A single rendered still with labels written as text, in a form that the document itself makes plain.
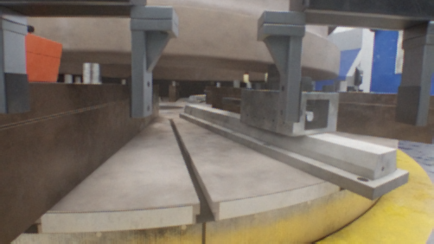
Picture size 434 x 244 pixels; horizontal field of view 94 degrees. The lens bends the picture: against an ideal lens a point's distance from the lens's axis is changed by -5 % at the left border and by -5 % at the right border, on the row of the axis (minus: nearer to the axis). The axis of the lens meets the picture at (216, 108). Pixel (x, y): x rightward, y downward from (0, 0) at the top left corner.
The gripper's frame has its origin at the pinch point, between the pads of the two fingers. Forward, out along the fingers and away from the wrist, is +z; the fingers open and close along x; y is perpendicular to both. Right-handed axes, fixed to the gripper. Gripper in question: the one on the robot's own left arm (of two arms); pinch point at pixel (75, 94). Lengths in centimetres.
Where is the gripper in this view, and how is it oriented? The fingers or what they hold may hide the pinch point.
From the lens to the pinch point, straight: 25.3
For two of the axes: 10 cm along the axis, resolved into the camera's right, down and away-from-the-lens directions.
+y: -0.2, -1.0, 9.9
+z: -0.3, 9.9, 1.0
